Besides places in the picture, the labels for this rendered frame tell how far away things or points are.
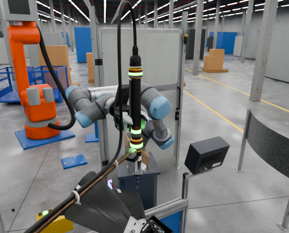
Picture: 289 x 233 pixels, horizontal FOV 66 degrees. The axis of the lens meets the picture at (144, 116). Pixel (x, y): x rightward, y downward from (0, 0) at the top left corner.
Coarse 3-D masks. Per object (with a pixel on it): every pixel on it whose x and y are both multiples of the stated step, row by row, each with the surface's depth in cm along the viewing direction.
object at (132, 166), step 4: (128, 148) 77; (132, 152) 74; (136, 152) 76; (132, 156) 74; (136, 156) 76; (128, 160) 76; (132, 160) 75; (136, 160) 76; (128, 164) 78; (132, 164) 77; (136, 164) 78; (144, 164) 83; (128, 168) 79; (132, 168) 78; (136, 168) 78; (140, 168) 81; (144, 168) 81; (132, 172) 79; (136, 172) 79; (140, 172) 79
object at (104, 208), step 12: (84, 180) 81; (96, 192) 80; (108, 192) 84; (84, 204) 75; (96, 204) 77; (108, 204) 80; (120, 204) 83; (72, 216) 70; (84, 216) 72; (96, 216) 75; (108, 216) 78; (120, 216) 80; (96, 228) 73; (108, 228) 76; (120, 228) 78
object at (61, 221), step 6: (36, 216) 111; (42, 216) 111; (60, 216) 111; (54, 222) 109; (60, 222) 110; (66, 222) 112; (72, 222) 114; (48, 228) 108; (54, 228) 110; (60, 228) 111; (66, 228) 113; (72, 228) 114
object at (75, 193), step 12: (120, 12) 58; (132, 12) 63; (120, 24) 59; (120, 36) 60; (120, 48) 60; (120, 60) 61; (120, 72) 62; (120, 84) 63; (120, 96) 64; (120, 108) 66; (120, 120) 67; (120, 132) 68; (120, 144) 69; (72, 192) 54; (60, 204) 50; (48, 216) 47
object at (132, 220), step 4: (132, 220) 83; (136, 220) 84; (128, 224) 81; (132, 224) 82; (136, 224) 83; (140, 224) 84; (128, 228) 81; (132, 228) 82; (136, 228) 82; (140, 228) 83; (124, 232) 79; (128, 232) 80; (136, 232) 82
